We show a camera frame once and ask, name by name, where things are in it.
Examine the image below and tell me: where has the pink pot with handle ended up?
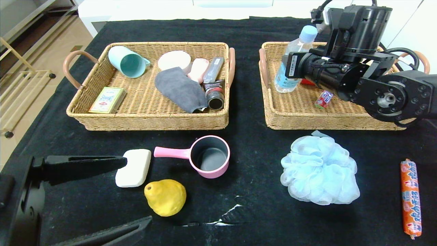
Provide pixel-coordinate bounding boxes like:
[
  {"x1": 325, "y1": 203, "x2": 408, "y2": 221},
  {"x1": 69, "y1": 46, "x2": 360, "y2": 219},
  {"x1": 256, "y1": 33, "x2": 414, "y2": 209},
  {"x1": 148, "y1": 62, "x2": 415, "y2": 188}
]
[{"x1": 154, "y1": 136, "x2": 231, "y2": 179}]

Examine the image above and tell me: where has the clear water bottle blue cap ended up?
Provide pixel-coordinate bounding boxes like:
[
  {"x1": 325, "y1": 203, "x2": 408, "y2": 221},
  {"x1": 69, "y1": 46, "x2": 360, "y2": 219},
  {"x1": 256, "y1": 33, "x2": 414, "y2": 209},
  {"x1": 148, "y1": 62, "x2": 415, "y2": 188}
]
[{"x1": 274, "y1": 25, "x2": 318, "y2": 93}]

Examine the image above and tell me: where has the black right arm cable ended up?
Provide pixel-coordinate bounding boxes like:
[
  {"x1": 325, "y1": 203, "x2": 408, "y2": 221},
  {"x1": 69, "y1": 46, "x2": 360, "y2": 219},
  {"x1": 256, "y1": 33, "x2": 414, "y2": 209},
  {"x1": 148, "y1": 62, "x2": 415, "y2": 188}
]
[{"x1": 382, "y1": 47, "x2": 420, "y2": 70}]

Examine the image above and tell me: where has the white round dish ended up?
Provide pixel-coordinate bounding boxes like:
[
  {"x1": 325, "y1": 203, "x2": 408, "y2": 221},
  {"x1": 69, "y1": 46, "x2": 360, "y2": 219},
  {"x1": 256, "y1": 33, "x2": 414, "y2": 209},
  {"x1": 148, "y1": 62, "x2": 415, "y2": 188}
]
[{"x1": 157, "y1": 51, "x2": 192, "y2": 74}]

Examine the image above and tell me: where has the green card box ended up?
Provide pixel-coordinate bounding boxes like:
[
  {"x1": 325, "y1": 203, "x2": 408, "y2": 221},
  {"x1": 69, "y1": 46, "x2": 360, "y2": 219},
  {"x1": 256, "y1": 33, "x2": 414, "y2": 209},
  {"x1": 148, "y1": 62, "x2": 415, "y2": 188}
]
[{"x1": 88, "y1": 87, "x2": 127, "y2": 114}]

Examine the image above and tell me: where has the wooden rack on wheels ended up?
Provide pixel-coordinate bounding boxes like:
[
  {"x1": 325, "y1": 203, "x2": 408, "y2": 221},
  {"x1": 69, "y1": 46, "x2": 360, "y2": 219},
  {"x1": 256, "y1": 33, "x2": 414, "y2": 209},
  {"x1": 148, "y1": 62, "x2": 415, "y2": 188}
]
[{"x1": 0, "y1": 36, "x2": 57, "y2": 139}]

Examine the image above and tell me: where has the orange sausage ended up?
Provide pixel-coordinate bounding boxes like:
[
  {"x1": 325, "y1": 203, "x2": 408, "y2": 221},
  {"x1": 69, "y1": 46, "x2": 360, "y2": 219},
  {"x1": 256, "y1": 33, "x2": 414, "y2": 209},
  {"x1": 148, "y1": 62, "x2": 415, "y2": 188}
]
[{"x1": 400, "y1": 159, "x2": 422, "y2": 240}]

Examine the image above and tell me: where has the yellow pear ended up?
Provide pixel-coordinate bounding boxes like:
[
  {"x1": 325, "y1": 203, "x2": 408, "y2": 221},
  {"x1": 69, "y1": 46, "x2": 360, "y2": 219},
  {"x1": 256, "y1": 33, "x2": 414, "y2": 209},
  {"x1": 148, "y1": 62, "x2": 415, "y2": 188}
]
[{"x1": 144, "y1": 179, "x2": 187, "y2": 217}]

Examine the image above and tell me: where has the brown low shelf unit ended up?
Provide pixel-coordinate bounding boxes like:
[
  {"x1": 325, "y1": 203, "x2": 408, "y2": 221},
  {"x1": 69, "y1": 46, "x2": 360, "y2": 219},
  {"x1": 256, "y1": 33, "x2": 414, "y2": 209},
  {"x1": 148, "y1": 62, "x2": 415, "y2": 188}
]
[{"x1": 0, "y1": 0, "x2": 79, "y2": 52}]

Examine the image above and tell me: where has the wicker basket with handles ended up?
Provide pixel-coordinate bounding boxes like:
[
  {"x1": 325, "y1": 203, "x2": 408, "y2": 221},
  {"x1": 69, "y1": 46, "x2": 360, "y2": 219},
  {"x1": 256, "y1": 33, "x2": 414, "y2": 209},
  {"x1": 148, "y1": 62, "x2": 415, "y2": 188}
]
[
  {"x1": 258, "y1": 42, "x2": 430, "y2": 131},
  {"x1": 63, "y1": 42, "x2": 236, "y2": 131}
]

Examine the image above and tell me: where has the grey cloth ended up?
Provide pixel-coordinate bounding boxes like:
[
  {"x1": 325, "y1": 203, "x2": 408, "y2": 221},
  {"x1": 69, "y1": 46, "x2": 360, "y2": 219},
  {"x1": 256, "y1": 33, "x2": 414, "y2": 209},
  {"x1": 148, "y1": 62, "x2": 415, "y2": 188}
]
[{"x1": 155, "y1": 67, "x2": 208, "y2": 114}]

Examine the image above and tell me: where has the black and red tube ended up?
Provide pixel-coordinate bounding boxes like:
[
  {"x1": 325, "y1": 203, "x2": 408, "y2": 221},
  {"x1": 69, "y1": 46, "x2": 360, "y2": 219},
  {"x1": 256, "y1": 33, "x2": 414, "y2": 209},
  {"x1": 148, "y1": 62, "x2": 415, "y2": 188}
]
[{"x1": 204, "y1": 79, "x2": 226, "y2": 111}]

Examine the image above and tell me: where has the white side cabinet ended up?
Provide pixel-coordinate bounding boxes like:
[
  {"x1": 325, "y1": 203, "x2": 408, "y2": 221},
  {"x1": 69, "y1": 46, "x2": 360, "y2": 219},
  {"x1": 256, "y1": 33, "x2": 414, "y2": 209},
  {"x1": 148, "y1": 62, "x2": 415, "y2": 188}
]
[{"x1": 78, "y1": 0, "x2": 118, "y2": 38}]

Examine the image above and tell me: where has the white soap bar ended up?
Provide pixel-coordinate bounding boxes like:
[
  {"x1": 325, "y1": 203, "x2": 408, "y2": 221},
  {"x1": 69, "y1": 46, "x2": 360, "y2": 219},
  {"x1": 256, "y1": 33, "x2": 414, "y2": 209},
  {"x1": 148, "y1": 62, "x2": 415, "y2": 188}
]
[{"x1": 115, "y1": 149, "x2": 152, "y2": 188}]

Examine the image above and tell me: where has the light blue bath pouf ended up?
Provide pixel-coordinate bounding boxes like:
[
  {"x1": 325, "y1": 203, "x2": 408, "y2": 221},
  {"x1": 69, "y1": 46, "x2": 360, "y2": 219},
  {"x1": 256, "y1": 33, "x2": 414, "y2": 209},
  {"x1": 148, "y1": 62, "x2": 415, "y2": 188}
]
[{"x1": 280, "y1": 136, "x2": 360, "y2": 206}]

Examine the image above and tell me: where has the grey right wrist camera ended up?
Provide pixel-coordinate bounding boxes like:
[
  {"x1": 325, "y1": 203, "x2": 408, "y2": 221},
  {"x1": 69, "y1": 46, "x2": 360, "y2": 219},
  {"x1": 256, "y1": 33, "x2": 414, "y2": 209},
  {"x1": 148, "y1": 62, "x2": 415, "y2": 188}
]
[{"x1": 310, "y1": 6, "x2": 343, "y2": 34}]

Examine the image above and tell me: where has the pink and white small bottle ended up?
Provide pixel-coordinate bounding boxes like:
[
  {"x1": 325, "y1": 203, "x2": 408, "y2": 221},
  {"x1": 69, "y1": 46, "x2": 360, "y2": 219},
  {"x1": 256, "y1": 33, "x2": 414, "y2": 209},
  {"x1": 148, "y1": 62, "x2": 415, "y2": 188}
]
[{"x1": 188, "y1": 58, "x2": 210, "y2": 84}]

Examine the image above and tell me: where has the teal plastic cup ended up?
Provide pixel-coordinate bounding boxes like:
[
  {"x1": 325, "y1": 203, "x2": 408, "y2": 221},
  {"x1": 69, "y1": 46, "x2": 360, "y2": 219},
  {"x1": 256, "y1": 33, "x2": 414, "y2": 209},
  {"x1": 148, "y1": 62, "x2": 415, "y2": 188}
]
[{"x1": 108, "y1": 46, "x2": 151, "y2": 79}]

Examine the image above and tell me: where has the red Hi-Chew candy stick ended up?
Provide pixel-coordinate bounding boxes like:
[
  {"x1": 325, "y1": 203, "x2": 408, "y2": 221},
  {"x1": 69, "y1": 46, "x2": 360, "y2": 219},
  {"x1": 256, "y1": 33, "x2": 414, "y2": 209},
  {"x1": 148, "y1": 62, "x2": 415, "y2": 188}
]
[{"x1": 315, "y1": 90, "x2": 334, "y2": 110}]

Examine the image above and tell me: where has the grey tube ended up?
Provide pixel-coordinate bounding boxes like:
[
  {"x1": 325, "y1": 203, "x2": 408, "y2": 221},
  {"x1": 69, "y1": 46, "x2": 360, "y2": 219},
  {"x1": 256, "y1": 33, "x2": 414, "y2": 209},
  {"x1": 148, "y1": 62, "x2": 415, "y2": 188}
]
[{"x1": 203, "y1": 57, "x2": 225, "y2": 84}]

